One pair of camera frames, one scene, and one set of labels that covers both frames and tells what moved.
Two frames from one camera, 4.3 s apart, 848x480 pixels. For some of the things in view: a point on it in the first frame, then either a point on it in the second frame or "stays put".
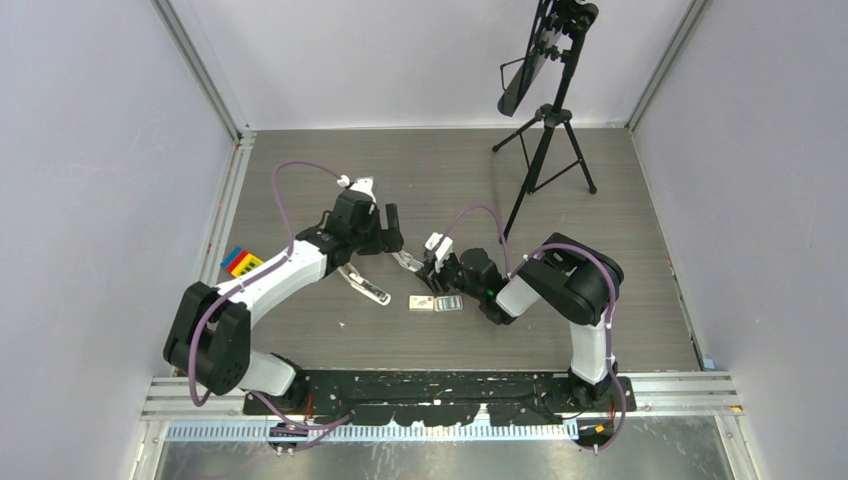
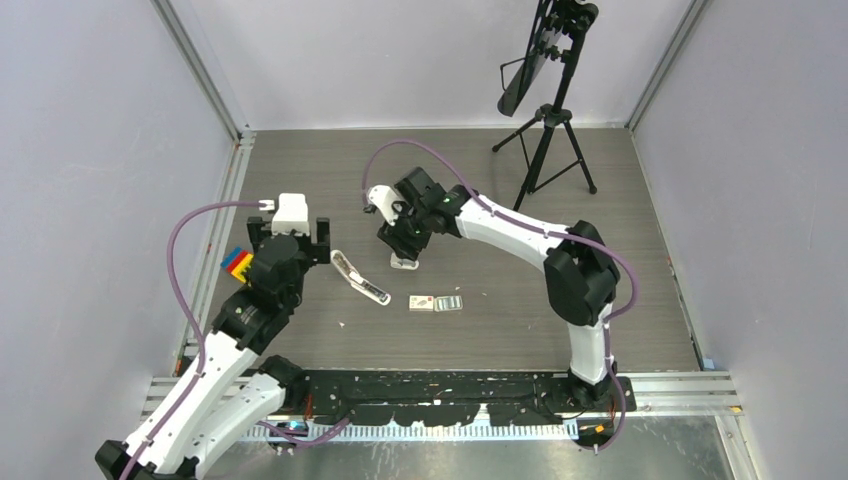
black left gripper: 385,240 → 315,252
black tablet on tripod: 554,25 stays put
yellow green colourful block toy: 240,262 stays put
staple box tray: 448,303 stays put
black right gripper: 437,284 → 394,237
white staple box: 421,303 stays put
